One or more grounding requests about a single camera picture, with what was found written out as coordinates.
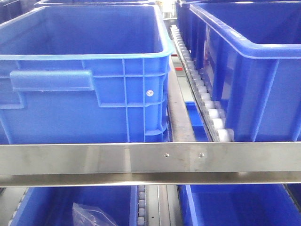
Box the white roller conveyor track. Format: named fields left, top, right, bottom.
left=170, top=25, right=232, bottom=142

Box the blue crate upper middle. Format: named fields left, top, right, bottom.
left=0, top=4, right=173, bottom=145

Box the blue crate upper right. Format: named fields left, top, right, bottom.
left=177, top=0, right=301, bottom=142

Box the clear plastic bag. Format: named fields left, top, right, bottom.
left=72, top=203, right=118, bottom=226

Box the lower right blue crate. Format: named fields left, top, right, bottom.
left=178, top=184, right=301, bottom=226

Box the lower blue crate with bag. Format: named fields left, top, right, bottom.
left=11, top=186, right=138, bottom=226

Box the steel divider rail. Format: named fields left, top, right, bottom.
left=168, top=57, right=196, bottom=142

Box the steel shelf front rail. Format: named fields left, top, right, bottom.
left=0, top=142, right=301, bottom=187

